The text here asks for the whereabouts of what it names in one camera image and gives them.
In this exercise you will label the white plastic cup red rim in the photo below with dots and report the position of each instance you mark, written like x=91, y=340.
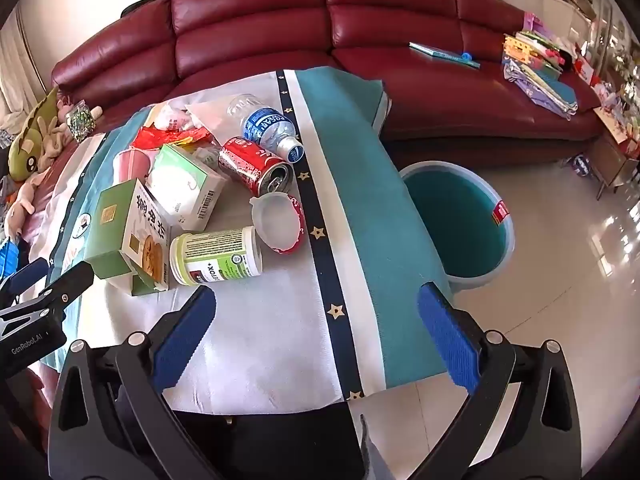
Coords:
x=275, y=220

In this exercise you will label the clear bottle with blue label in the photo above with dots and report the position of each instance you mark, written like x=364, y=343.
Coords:
x=265, y=127

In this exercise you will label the red leather sofa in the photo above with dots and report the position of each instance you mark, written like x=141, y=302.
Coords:
x=250, y=20

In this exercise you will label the wooden side table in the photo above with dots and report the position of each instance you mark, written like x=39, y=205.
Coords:
x=607, y=160

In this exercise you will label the thin teal book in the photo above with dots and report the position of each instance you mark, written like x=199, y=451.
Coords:
x=435, y=52

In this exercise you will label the teal plastic bucket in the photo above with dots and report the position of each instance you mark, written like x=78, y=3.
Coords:
x=450, y=220

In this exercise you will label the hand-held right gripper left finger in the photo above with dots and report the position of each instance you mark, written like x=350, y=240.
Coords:
x=185, y=332

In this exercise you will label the bag of beads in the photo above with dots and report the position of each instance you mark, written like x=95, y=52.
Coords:
x=80, y=122

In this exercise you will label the green tea box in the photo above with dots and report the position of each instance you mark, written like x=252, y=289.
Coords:
x=115, y=225

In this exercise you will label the red soda can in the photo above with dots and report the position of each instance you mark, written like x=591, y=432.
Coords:
x=245, y=160

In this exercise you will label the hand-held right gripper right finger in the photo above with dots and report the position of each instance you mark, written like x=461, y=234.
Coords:
x=445, y=335

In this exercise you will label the white paper sheet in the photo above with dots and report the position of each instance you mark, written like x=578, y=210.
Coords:
x=215, y=115

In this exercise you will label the pile of colourful books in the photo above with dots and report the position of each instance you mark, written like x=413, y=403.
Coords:
x=540, y=80

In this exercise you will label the red snack bag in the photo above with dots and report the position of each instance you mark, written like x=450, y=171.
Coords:
x=155, y=137

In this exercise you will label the pink plush toy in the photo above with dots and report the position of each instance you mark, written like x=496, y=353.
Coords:
x=20, y=205
x=52, y=135

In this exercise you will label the blue and white pack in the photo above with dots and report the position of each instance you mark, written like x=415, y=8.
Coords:
x=580, y=166

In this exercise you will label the crumpled clear plastic bag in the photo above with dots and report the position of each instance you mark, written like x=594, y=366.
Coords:
x=170, y=117

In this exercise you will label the green plush toy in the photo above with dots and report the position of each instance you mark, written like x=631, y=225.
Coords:
x=30, y=145

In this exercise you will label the white jar with green label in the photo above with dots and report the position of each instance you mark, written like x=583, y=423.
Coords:
x=215, y=260

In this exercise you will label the white and green box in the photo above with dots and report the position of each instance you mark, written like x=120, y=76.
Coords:
x=180, y=180

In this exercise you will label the pink paper cup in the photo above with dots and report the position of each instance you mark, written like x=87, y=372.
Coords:
x=131, y=165

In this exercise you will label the clear printed food wrapper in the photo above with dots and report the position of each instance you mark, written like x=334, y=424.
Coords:
x=206, y=156

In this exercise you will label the teal and white star blanket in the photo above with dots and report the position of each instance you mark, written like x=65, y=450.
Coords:
x=350, y=160

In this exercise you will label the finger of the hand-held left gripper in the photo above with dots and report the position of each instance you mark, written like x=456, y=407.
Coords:
x=25, y=276
x=65, y=292

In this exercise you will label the white curtain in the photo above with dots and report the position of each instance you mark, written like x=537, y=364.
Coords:
x=15, y=70

